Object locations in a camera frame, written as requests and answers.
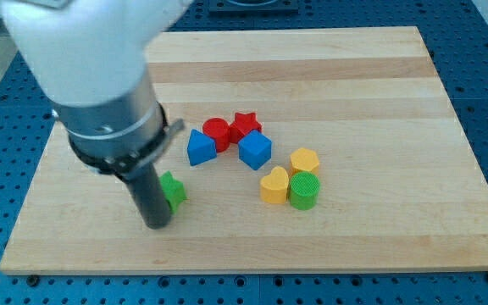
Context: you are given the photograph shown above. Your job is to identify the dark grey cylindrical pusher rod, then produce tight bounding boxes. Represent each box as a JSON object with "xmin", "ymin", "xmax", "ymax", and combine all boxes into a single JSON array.
[{"xmin": 123, "ymin": 164, "xmax": 172, "ymax": 230}]

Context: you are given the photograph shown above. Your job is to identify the blue triangle block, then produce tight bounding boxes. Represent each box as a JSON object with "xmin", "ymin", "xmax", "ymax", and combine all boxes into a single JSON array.
[{"xmin": 186, "ymin": 129, "xmax": 217, "ymax": 166}]

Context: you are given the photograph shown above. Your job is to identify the yellow hexagon block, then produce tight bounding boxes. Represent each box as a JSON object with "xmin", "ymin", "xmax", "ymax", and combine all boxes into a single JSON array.
[{"xmin": 290, "ymin": 147, "xmax": 320, "ymax": 175}]

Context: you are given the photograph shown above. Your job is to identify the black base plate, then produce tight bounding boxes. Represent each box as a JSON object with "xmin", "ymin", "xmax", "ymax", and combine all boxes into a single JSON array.
[{"xmin": 208, "ymin": 0, "xmax": 300, "ymax": 14}]

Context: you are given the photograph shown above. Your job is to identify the green cylinder block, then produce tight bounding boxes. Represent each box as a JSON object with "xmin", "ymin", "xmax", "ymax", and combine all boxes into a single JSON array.
[{"xmin": 289, "ymin": 171, "xmax": 320, "ymax": 210}]

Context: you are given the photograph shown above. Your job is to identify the green star block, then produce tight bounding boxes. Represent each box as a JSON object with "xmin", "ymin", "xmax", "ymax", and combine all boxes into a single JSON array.
[{"xmin": 159, "ymin": 171, "xmax": 187, "ymax": 214}]

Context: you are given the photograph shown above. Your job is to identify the red star block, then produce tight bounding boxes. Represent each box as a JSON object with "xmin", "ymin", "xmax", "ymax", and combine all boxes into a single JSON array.
[{"xmin": 229, "ymin": 112, "xmax": 263, "ymax": 144}]

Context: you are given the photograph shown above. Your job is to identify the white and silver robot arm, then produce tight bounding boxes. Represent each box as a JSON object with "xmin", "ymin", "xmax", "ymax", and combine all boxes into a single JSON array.
[{"xmin": 0, "ymin": 0, "xmax": 189, "ymax": 229}]

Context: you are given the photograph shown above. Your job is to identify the light wooden board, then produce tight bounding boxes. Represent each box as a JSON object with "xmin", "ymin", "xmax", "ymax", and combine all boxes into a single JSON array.
[{"xmin": 0, "ymin": 27, "xmax": 488, "ymax": 275}]

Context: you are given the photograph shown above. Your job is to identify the red cylinder block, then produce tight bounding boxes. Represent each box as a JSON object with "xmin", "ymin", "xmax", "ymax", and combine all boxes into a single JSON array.
[{"xmin": 202, "ymin": 117, "xmax": 230, "ymax": 153}]

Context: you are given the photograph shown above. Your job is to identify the blue cube block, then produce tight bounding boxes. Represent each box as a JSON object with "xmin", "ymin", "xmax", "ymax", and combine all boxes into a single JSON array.
[{"xmin": 238, "ymin": 130, "xmax": 272, "ymax": 170}]

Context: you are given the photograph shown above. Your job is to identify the yellow heart block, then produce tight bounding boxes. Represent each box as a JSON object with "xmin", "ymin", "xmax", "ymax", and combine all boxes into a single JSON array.
[{"xmin": 259, "ymin": 166, "xmax": 289, "ymax": 204}]

